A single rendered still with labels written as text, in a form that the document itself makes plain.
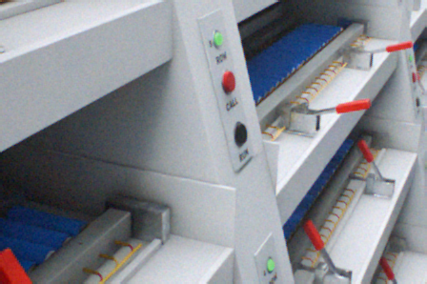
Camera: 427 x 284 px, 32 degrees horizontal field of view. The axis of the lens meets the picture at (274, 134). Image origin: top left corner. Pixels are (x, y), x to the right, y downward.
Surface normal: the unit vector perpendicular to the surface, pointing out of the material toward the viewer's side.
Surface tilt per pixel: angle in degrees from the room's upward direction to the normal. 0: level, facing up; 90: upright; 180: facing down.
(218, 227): 90
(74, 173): 90
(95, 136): 90
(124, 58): 106
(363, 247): 15
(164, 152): 90
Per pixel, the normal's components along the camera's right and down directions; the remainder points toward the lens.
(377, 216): 0.05, -0.93
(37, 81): 0.94, 0.17
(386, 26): -0.33, 0.34
